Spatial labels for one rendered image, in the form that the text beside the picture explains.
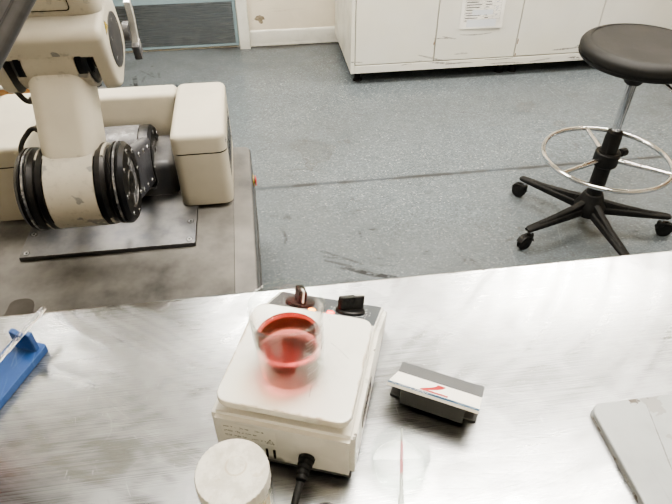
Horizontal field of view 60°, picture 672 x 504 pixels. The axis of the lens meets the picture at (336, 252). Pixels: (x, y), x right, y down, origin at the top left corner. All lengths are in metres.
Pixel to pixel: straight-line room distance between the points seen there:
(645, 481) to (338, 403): 0.29
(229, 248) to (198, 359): 0.75
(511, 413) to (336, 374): 0.20
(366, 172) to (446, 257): 0.56
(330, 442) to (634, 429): 0.30
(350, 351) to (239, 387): 0.11
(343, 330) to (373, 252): 1.37
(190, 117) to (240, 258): 0.37
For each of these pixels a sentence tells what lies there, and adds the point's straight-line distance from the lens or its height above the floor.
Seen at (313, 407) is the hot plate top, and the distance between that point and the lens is 0.51.
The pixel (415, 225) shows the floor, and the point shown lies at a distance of 2.05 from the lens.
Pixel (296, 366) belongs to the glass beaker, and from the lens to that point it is 0.49.
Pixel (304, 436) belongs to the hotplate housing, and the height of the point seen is 0.81.
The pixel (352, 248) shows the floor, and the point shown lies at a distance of 1.94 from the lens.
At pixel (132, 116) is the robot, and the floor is 0.52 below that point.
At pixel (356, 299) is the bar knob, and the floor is 0.81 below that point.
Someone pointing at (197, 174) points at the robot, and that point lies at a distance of 1.47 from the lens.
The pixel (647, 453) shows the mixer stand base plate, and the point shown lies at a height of 0.76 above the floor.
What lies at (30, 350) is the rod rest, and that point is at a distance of 0.73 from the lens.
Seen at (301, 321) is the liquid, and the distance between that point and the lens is 0.51.
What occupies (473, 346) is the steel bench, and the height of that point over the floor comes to 0.75.
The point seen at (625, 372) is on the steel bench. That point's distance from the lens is 0.71.
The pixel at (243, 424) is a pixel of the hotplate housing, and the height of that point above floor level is 0.81.
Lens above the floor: 1.26
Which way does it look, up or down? 41 degrees down
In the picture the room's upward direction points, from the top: straight up
